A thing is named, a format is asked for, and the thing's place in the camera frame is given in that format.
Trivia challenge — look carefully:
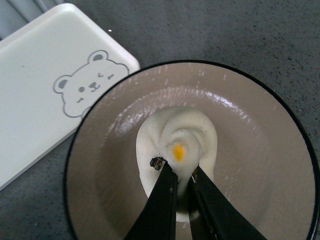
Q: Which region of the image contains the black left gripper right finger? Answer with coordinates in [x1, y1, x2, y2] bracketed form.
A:
[188, 166, 265, 240]

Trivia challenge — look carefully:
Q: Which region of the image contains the white bear print tray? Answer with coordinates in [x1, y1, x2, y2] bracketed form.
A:
[0, 3, 140, 188]

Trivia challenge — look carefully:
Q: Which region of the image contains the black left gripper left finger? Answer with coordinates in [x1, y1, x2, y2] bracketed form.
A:
[125, 158, 178, 240]

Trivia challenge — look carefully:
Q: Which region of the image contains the beige plate with black rim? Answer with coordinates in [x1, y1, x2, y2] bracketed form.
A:
[65, 61, 320, 240]

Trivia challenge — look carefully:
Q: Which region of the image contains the white steamed bun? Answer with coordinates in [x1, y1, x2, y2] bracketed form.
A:
[136, 106, 218, 222]

